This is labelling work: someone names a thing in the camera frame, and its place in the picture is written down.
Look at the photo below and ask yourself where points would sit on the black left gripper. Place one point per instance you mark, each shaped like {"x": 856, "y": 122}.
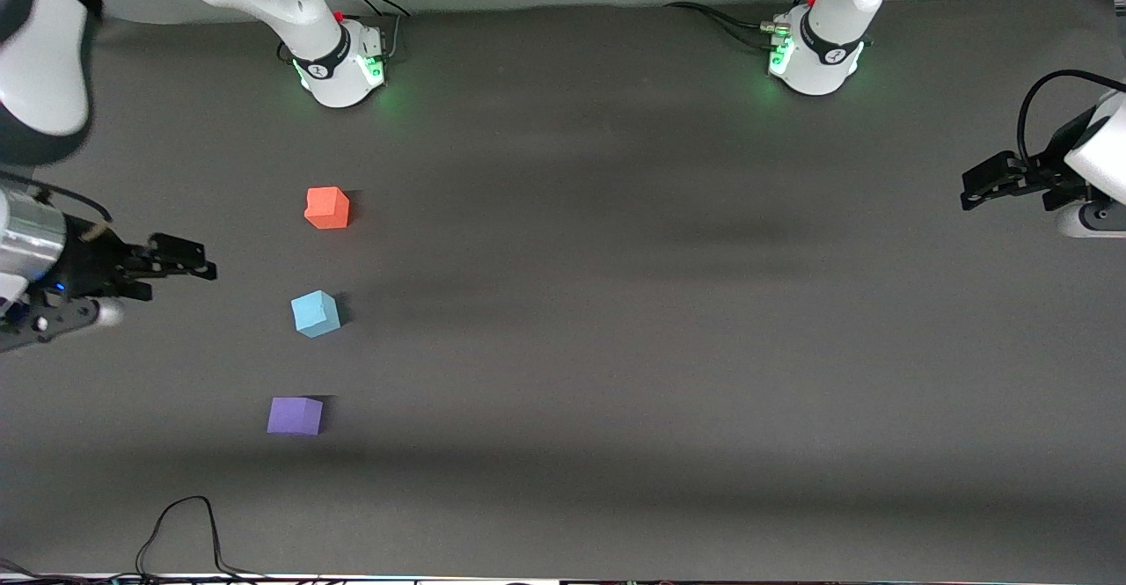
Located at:
{"x": 1043, "y": 172}

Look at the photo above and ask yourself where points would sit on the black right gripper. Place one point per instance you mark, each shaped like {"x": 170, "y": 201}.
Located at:
{"x": 88, "y": 266}

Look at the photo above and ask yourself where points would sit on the light blue foam block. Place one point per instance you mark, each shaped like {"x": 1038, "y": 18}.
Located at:
{"x": 315, "y": 314}

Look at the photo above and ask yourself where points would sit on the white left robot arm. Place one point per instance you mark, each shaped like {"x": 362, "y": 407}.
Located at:
{"x": 827, "y": 57}

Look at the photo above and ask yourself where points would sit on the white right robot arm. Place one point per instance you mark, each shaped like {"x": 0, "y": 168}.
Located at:
{"x": 325, "y": 66}

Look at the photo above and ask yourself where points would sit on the orange foam block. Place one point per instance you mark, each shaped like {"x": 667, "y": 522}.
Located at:
{"x": 327, "y": 208}

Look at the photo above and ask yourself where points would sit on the purple foam block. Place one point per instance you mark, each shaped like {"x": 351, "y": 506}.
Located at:
{"x": 295, "y": 416}

